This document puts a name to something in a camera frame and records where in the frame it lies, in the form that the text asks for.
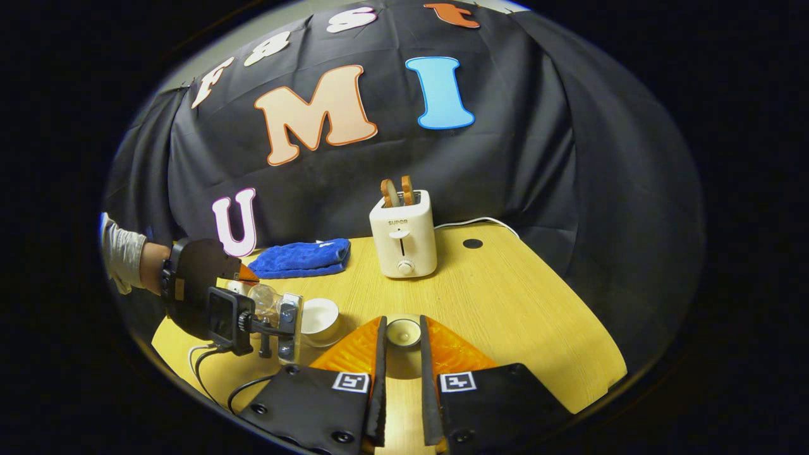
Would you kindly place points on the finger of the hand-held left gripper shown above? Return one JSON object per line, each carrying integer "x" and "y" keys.
{"x": 289, "y": 328}
{"x": 246, "y": 273}

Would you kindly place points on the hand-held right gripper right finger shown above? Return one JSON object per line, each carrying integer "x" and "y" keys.
{"x": 430, "y": 392}

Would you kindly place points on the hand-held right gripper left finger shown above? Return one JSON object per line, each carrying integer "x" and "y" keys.
{"x": 378, "y": 392}

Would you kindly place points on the white teacup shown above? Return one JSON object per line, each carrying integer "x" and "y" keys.
{"x": 319, "y": 319}

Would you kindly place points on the clear water bottle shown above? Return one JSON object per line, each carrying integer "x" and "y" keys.
{"x": 265, "y": 300}

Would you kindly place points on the white teacup lid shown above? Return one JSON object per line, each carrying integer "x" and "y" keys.
{"x": 402, "y": 333}

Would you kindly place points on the blue folded towel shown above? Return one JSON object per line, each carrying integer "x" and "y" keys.
{"x": 297, "y": 259}

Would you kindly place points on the white toaster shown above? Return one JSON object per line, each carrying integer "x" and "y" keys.
{"x": 404, "y": 253}

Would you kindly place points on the black table grommet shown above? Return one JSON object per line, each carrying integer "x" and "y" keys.
{"x": 472, "y": 243}

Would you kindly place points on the black backdrop cloth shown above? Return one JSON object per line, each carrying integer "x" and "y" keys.
{"x": 505, "y": 164}

